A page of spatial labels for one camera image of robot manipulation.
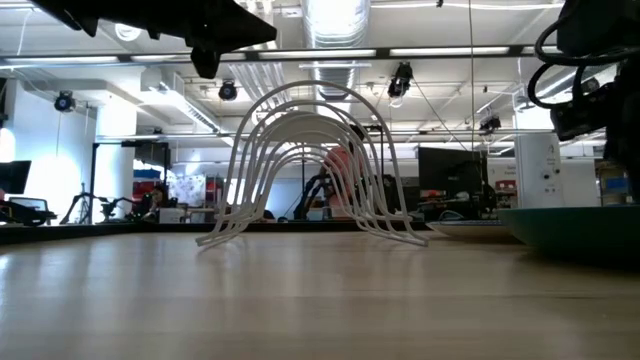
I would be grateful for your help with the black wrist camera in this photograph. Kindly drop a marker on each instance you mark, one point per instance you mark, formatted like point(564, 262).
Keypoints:
point(580, 115)

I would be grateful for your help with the black frame stand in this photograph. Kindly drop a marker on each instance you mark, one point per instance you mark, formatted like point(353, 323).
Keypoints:
point(152, 152)

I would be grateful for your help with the black ceiling light rail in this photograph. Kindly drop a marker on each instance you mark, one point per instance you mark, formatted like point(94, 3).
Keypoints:
point(381, 51)

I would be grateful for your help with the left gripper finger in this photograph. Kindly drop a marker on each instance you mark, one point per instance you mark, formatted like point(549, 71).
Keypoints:
point(240, 27)

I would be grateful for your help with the black aluminium table frame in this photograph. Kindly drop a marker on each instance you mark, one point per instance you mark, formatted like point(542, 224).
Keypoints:
point(100, 232)

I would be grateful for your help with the black computer monitor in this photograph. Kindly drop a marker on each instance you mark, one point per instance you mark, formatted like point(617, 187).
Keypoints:
point(14, 177)
point(450, 172)

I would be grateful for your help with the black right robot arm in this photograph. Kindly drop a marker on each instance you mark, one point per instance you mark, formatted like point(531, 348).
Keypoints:
point(625, 150)

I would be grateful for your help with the dark green plate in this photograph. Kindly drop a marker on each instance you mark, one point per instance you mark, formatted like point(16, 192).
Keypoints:
point(575, 230)

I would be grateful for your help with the black idle robot arm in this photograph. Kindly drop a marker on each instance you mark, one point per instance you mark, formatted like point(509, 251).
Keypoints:
point(307, 192)

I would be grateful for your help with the black ceiling camera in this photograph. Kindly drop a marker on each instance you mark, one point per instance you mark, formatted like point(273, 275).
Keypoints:
point(490, 125)
point(228, 91)
point(400, 80)
point(65, 102)

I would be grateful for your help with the white column panel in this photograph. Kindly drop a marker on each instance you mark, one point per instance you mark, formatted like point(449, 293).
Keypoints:
point(537, 165)

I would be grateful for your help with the person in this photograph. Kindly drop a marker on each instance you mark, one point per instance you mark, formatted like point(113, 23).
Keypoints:
point(339, 162)
point(159, 197)

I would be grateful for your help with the silver ventilation duct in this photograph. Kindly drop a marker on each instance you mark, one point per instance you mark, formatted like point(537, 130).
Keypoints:
point(335, 30)

